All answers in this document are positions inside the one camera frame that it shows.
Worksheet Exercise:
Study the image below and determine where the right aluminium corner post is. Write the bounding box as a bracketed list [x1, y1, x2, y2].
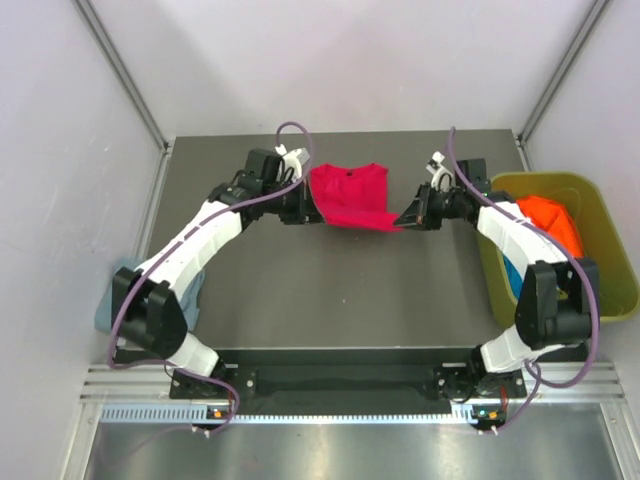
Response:
[516, 0, 612, 148]

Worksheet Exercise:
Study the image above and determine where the folded grey-blue t shirt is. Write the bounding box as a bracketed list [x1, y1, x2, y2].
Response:
[94, 257, 205, 333]

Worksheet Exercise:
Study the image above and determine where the magenta t shirt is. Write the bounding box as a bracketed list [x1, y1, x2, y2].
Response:
[310, 163, 401, 233]

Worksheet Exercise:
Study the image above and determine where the orange t shirt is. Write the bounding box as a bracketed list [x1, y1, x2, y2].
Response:
[516, 195, 584, 257]

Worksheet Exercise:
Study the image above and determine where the aluminium corner post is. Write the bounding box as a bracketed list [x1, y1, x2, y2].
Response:
[516, 0, 612, 148]
[69, 0, 169, 150]

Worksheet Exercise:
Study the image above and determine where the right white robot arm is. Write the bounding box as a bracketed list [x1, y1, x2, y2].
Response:
[394, 153, 600, 396]

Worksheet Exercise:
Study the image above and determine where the left aluminium corner post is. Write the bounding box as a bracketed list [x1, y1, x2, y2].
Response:
[69, 0, 169, 150]

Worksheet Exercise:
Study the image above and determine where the olive green plastic bin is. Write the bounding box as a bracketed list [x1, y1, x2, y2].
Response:
[476, 172, 639, 328]

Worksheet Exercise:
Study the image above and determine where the aluminium frame rail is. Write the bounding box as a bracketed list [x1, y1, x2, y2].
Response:
[81, 362, 626, 404]

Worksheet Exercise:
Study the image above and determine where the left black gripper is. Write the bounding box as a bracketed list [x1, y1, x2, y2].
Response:
[261, 176, 323, 225]

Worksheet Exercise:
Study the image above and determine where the slotted grey cable duct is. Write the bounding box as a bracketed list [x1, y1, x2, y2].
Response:
[99, 403, 506, 425]

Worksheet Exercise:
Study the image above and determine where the blue t shirt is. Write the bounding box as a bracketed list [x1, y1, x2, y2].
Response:
[503, 256, 523, 300]

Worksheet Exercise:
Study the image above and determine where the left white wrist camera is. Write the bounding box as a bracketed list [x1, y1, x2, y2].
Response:
[275, 144, 310, 183]

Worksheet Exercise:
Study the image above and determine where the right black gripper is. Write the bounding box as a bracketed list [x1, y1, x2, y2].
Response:
[394, 182, 465, 231]

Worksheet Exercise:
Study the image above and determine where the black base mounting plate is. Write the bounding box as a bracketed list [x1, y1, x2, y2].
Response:
[168, 347, 526, 416]

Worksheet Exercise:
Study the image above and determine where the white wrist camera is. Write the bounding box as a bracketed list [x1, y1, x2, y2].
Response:
[275, 144, 310, 183]
[426, 151, 454, 192]

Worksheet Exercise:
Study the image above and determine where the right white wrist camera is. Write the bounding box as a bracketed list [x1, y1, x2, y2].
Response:
[426, 151, 454, 192]

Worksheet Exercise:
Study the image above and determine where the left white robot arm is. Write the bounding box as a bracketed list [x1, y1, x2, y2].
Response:
[110, 145, 316, 397]

